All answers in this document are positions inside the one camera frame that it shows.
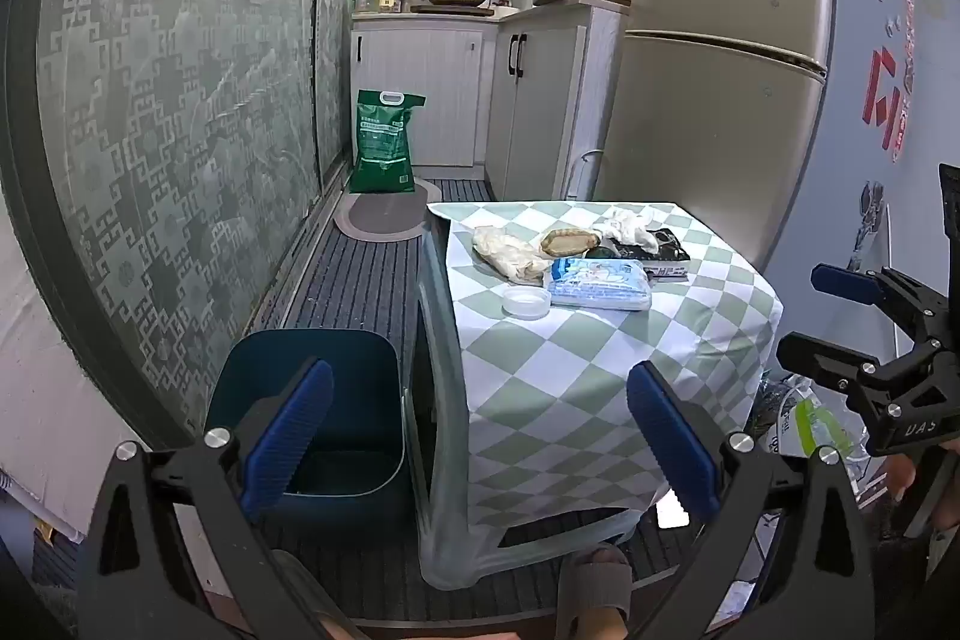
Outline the white cabinet with black handles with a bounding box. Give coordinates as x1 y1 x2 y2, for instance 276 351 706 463
484 2 632 203

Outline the person's right foot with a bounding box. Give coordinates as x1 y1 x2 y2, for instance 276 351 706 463
555 542 635 640

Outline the crumpled white tissue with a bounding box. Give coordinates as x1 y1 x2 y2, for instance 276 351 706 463
596 206 668 253

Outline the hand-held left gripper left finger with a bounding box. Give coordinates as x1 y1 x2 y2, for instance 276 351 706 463
75 356 338 640

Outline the blue white tissue packet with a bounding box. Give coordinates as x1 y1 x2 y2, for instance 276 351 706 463
544 257 653 312

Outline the crumpled clear plastic bag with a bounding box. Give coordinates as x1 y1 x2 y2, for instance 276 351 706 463
471 225 553 286

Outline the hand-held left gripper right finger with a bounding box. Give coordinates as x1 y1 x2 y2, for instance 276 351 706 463
625 359 876 640

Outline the brown bread piece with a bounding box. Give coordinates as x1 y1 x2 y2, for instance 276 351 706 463
540 227 602 258

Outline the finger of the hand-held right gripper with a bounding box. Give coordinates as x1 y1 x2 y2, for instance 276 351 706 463
810 263 942 345
775 331 905 402

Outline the dark blue trash bin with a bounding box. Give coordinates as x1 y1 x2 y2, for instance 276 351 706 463
204 329 413 532

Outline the red wall sticker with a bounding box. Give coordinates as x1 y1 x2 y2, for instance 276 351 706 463
861 0 917 163

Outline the green rice bag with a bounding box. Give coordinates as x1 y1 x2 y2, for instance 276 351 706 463
347 89 428 196

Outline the person's right hand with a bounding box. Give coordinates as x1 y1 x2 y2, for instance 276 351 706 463
889 439 960 534

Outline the black snack packet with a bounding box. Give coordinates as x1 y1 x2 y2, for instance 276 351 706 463
600 227 692 283

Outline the oval grey floor mat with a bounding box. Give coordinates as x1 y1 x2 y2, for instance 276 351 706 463
334 179 443 245

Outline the silver refrigerator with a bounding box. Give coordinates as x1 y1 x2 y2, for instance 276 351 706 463
592 0 838 283

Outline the green white checkered tablecloth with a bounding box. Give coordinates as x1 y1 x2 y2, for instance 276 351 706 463
426 201 785 532

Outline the clear printed plastic bag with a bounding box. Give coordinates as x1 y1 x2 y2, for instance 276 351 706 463
757 370 871 462

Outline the white kitchen cabinet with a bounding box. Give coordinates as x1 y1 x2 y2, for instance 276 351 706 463
350 12 500 169

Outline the white round plastic lid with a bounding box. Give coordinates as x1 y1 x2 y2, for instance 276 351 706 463
501 286 553 319

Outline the patterned frosted sliding door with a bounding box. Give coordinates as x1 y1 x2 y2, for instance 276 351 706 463
0 0 376 455

